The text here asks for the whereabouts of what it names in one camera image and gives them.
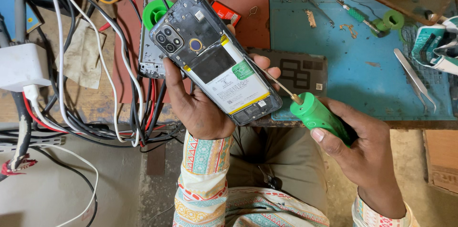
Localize person's right hand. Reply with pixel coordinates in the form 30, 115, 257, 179
310, 98, 398, 193

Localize person's left hand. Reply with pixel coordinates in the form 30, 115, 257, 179
163, 23, 282, 141

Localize smartphone without back cover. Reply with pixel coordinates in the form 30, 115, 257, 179
149, 0, 283, 126

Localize green electric screwdriver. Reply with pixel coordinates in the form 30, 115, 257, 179
246, 56, 355, 148

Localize person's legs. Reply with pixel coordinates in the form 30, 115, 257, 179
227, 126, 328, 217

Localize cardboard box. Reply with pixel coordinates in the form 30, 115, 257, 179
423, 129, 458, 196

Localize blue work mat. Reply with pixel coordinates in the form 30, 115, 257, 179
269, 0, 457, 121

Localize silver tweezers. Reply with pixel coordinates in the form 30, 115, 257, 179
394, 48, 437, 113

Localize dark phone back cover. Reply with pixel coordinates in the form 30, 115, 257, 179
245, 47, 328, 98

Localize dark metal clip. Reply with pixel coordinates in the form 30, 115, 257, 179
258, 164, 283, 191

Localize small red battery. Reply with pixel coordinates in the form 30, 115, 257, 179
210, 0, 242, 27

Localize green plastic reel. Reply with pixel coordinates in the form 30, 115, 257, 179
142, 0, 175, 31

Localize green tape roll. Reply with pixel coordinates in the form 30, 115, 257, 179
372, 9, 406, 38

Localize crumpled teal white packet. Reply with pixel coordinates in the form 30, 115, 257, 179
411, 15, 458, 76

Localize dirty beige cloth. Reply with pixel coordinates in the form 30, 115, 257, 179
55, 18, 107, 90

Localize small green grip screwdriver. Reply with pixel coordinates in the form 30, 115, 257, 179
334, 0, 385, 36

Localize dark thin tweezers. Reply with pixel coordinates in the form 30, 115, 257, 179
307, 0, 335, 28

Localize white power adapter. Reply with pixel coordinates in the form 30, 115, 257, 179
0, 43, 52, 92

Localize grey metal pole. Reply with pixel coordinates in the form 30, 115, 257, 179
12, 0, 28, 44

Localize blue box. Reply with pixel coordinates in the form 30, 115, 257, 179
0, 0, 43, 34

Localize bundle of black cables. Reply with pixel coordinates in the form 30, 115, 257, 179
0, 0, 187, 149

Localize grey phone frame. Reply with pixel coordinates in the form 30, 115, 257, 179
138, 0, 190, 79

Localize thick white cable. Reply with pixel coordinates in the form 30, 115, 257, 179
42, 0, 144, 148

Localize thin white charging cable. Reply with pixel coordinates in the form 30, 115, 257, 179
23, 84, 99, 227

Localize thick black cable red tape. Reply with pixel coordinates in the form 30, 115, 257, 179
0, 91, 38, 182

